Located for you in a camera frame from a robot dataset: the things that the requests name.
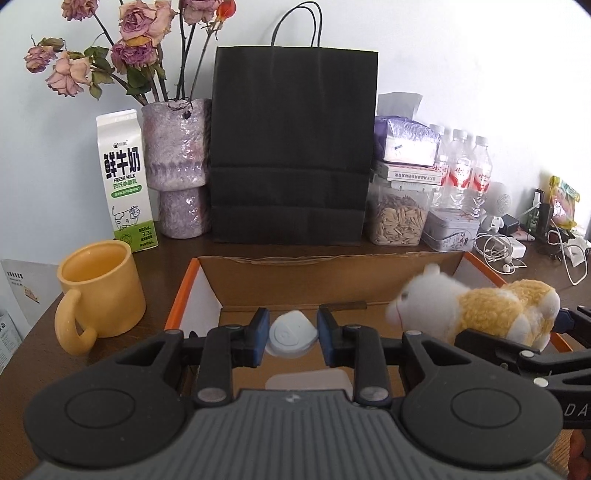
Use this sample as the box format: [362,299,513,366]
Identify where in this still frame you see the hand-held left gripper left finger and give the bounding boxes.
[110,307,271,411]

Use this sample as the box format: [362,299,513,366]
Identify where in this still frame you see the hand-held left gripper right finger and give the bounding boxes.
[318,306,467,411]

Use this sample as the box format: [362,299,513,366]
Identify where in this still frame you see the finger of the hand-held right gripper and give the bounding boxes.
[454,329,578,377]
[556,305,591,347]

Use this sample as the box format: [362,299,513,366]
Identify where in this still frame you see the white plastic bottle cap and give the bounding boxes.
[269,310,319,358]

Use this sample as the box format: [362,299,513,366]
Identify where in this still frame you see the white yellow plush toy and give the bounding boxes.
[385,263,561,349]

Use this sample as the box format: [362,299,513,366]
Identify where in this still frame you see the red orange cardboard box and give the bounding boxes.
[164,250,573,398]

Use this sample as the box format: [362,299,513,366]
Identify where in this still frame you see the person's right hand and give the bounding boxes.
[570,433,591,480]

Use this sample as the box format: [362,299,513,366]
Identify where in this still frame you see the white charger adapter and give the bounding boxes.
[501,235,528,259]

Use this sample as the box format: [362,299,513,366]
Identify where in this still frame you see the white earphones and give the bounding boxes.
[473,231,527,274]

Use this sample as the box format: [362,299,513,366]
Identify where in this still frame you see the small dark green bottle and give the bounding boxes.
[526,188,552,232]

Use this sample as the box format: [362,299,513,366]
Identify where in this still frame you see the colourful snack packet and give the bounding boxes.
[547,175,581,229]

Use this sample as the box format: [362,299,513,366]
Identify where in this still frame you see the white robot speaker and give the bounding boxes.
[480,181,513,234]

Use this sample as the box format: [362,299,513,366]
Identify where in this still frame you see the grey tin box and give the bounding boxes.
[422,208,481,252]

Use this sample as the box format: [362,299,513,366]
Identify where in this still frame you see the clear jar of seeds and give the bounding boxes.
[367,178,437,246]

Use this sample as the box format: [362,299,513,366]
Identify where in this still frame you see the yellow mug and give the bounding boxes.
[54,240,147,356]

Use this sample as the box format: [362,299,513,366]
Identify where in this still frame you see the small white red box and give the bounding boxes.
[373,161,444,186]

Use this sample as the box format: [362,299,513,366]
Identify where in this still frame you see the black paper bag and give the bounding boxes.
[210,1,380,245]

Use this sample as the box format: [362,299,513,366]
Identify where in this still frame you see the purple textured vase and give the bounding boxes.
[141,98,213,240]

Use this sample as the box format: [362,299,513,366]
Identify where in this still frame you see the white green milk carton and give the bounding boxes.
[95,109,159,254]

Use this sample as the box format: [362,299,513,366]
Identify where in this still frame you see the purple tissue pack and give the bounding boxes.
[374,92,444,168]

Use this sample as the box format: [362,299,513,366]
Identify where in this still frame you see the white card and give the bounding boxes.
[0,258,63,344]

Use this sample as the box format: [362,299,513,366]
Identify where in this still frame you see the printed leaflet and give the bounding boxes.
[0,308,24,376]

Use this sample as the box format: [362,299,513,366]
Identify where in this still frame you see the bunch of dried roses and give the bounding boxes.
[24,0,237,106]

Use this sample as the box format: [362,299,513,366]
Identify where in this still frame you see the white cable with plug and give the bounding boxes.
[547,228,591,286]

